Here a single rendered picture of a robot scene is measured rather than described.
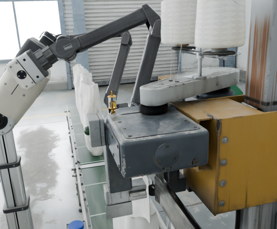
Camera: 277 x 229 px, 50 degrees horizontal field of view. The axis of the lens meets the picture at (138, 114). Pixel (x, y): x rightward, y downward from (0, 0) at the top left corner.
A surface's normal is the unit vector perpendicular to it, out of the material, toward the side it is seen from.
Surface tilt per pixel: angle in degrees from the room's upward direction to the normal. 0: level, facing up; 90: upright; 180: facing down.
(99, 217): 0
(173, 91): 90
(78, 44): 76
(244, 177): 90
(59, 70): 90
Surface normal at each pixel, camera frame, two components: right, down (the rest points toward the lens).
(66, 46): 0.11, 0.04
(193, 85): 0.64, 0.19
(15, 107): -0.11, 0.67
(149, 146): 0.26, 0.26
